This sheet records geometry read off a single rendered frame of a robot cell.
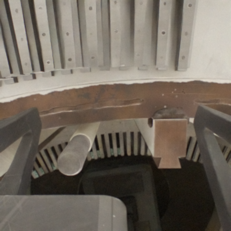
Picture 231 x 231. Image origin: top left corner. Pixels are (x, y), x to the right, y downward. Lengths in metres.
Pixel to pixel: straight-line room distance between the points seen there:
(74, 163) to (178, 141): 0.13
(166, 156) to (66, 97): 0.14
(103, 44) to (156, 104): 0.09
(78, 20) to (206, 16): 0.15
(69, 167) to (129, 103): 0.10
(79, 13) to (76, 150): 0.14
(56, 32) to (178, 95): 0.15
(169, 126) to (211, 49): 0.10
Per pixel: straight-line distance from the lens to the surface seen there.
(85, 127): 0.30
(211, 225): 2.26
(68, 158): 0.21
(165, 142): 0.26
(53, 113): 0.27
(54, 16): 0.24
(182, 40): 0.22
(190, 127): 0.71
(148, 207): 1.71
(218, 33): 0.28
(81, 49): 0.23
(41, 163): 0.76
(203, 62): 0.27
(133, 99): 0.25
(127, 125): 0.67
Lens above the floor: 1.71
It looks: 81 degrees down
